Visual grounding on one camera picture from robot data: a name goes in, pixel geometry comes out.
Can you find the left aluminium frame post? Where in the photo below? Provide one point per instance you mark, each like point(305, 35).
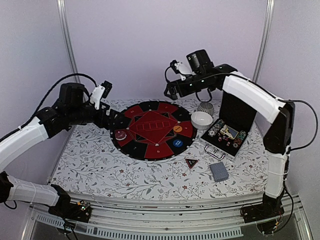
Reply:
point(62, 13)

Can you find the orange big blind button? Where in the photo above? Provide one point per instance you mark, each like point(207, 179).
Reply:
point(177, 128)

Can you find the card deck in case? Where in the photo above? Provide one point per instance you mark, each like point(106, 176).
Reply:
point(229, 132)

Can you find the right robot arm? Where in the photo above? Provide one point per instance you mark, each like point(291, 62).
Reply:
point(201, 73)

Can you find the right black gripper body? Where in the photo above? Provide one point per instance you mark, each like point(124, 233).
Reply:
point(185, 90)

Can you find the aluminium frame post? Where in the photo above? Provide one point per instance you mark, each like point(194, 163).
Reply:
point(62, 13)
point(270, 4)

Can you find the aluminium poker chip case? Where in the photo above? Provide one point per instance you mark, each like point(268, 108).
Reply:
point(236, 114)

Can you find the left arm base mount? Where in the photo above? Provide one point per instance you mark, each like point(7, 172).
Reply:
point(65, 209)

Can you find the poker chip stack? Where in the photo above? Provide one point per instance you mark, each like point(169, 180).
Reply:
point(238, 141)
point(216, 128)

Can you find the grey striped ceramic mug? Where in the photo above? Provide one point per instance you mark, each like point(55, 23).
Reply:
point(206, 107)

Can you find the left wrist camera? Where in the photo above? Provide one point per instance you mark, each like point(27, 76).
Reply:
point(100, 92)

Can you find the poker chip stack left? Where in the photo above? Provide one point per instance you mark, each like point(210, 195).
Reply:
point(216, 128)

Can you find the right aluminium frame post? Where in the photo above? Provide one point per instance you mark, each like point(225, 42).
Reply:
point(270, 4)

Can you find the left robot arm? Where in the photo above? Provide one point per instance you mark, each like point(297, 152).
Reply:
point(74, 106)

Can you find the round red black poker mat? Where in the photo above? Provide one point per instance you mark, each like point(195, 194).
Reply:
point(149, 128)

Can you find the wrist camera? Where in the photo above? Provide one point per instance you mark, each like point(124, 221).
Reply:
point(100, 92)
point(181, 69)

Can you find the blue small blind button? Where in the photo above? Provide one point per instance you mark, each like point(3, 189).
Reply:
point(177, 143)

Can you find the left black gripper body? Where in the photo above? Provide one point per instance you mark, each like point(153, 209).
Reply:
point(101, 122)

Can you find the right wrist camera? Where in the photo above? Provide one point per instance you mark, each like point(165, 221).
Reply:
point(181, 69)

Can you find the aluminium front rail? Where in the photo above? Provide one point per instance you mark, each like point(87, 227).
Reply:
point(200, 219)

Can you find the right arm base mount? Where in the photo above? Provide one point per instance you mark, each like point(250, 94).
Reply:
point(271, 211)

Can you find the clear red dealer button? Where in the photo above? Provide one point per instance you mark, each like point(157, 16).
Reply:
point(120, 135)

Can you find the poker chip stack right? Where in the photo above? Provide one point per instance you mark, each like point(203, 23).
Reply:
point(238, 141)

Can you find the white ceramic bowl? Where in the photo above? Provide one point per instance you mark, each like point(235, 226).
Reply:
point(201, 120)

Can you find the black triangular all-in marker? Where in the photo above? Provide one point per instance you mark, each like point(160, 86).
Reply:
point(191, 162)

